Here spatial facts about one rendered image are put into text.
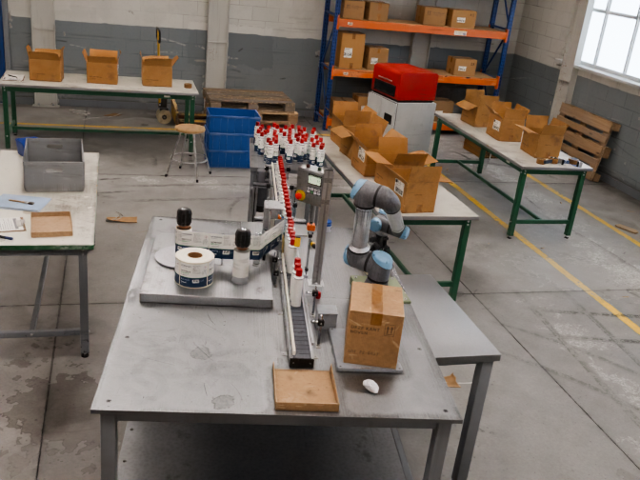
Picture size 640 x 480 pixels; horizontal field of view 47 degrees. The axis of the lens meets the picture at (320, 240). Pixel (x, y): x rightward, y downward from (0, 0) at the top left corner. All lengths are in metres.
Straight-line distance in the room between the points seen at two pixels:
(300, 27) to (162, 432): 8.41
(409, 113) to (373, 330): 6.25
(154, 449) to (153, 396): 0.76
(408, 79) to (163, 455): 6.42
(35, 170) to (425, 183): 2.75
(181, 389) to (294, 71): 8.81
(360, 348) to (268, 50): 8.47
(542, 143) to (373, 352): 4.81
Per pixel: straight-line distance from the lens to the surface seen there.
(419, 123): 9.41
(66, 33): 11.16
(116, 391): 3.12
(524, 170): 7.43
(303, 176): 3.88
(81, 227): 4.77
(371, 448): 3.90
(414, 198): 5.48
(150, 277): 3.92
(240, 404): 3.05
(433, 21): 11.29
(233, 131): 8.60
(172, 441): 3.84
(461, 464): 4.05
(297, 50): 11.47
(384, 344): 3.29
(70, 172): 5.32
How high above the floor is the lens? 2.60
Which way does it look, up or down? 22 degrees down
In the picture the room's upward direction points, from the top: 6 degrees clockwise
